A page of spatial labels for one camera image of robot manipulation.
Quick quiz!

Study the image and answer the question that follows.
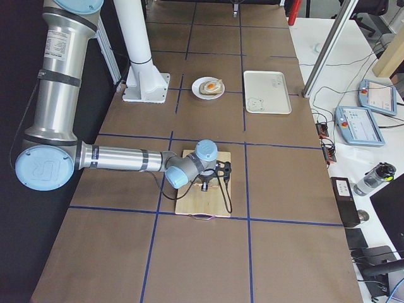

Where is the cream bear serving tray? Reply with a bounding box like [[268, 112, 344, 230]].
[[243, 71, 292, 115]]

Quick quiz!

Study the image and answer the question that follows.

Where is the fried egg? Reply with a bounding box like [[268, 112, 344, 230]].
[[201, 81, 220, 92]]

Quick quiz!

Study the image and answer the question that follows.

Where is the wooden plank at edge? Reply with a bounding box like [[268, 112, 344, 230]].
[[372, 28, 403, 78]]

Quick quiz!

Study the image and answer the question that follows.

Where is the far teach pendant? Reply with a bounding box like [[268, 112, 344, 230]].
[[358, 79, 397, 116]]

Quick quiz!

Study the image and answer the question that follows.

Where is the white round plate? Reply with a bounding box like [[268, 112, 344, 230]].
[[192, 76, 225, 100]]

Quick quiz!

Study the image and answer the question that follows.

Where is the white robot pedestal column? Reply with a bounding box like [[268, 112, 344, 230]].
[[114, 0, 170, 104]]

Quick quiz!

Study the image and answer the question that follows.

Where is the clear water bottle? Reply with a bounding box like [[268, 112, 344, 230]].
[[353, 162, 396, 196]]

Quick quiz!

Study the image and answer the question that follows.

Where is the black desk stand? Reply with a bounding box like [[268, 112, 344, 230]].
[[351, 246, 403, 299]]

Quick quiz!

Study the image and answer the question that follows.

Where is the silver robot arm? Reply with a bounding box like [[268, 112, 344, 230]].
[[15, 1, 218, 191]]

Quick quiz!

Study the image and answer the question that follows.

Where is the black monitor corner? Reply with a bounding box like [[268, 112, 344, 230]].
[[370, 178, 403, 258]]

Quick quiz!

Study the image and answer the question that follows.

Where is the far orange circuit board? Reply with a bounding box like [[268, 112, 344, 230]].
[[316, 122, 329, 139]]

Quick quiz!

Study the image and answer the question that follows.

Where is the toast slice under egg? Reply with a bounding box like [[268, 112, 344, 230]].
[[199, 79, 223, 95]]

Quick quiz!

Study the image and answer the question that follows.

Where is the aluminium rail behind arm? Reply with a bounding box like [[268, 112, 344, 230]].
[[94, 17, 121, 85]]

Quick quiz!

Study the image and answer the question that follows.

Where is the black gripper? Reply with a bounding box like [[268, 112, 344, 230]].
[[199, 169, 216, 192]]

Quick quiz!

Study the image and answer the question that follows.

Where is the aluminium frame post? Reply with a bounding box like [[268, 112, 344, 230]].
[[302, 0, 358, 98]]

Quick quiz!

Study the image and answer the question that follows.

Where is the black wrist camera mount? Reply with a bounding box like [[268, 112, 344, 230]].
[[215, 160, 232, 184]]

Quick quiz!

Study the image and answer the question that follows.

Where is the wooden cutting board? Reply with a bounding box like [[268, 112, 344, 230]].
[[175, 151, 231, 217]]

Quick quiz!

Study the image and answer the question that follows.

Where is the bread slice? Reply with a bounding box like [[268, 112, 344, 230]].
[[195, 177, 218, 190]]

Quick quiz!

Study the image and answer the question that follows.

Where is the black box with label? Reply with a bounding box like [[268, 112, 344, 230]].
[[330, 177, 360, 228]]

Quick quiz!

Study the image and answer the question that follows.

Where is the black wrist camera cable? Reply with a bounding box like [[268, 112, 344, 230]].
[[148, 170, 234, 213]]

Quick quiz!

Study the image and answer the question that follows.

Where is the orange circuit board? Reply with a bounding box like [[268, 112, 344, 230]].
[[316, 122, 329, 139], [321, 144, 336, 164]]

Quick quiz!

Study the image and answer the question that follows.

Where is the near orange circuit board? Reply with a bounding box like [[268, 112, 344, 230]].
[[321, 144, 336, 164]]

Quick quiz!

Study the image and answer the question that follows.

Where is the blue cable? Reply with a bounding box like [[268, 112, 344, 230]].
[[387, 282, 404, 303]]

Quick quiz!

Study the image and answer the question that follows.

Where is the teach pendant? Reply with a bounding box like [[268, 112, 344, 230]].
[[335, 106, 385, 146], [358, 79, 397, 116]]

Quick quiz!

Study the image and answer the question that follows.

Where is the black flat pad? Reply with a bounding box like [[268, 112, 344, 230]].
[[345, 228, 369, 250]]

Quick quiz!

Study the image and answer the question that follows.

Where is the red object at back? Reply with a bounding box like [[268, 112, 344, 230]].
[[288, 0, 302, 26]]

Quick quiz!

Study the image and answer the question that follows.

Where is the near teach pendant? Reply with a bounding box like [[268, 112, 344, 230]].
[[335, 106, 385, 146]]

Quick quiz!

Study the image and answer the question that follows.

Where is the small silver round puck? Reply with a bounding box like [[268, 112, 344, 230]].
[[357, 210, 370, 222]]

